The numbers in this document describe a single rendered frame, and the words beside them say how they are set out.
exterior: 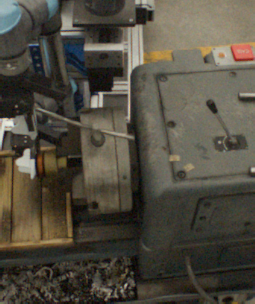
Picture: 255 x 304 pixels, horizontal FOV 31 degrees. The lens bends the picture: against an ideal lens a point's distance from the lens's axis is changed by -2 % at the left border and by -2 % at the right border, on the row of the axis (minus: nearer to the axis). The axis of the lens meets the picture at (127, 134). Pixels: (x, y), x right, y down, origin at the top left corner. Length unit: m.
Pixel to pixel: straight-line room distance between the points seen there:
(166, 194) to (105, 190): 0.19
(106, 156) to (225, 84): 0.40
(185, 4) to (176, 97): 2.28
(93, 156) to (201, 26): 2.27
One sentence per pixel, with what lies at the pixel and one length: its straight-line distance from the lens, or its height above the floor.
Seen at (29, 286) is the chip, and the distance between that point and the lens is 1.80.
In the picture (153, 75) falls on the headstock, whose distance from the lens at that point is 1.38.
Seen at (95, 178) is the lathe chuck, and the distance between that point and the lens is 1.27.
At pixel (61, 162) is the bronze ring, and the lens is 1.39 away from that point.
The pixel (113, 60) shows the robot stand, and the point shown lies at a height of 1.07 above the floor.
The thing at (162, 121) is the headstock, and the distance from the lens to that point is 1.28.
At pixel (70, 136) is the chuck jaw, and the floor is 1.17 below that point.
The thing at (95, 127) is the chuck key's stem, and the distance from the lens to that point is 1.19.
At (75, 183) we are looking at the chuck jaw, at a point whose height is 1.11.
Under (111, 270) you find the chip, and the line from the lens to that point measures 1.82.
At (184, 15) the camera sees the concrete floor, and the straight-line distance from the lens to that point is 3.48.
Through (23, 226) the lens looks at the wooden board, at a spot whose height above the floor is 0.89.
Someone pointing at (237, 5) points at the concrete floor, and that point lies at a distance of 3.63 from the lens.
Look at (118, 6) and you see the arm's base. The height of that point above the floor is 1.18.
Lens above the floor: 2.29
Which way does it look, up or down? 56 degrees down
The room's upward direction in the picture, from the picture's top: straight up
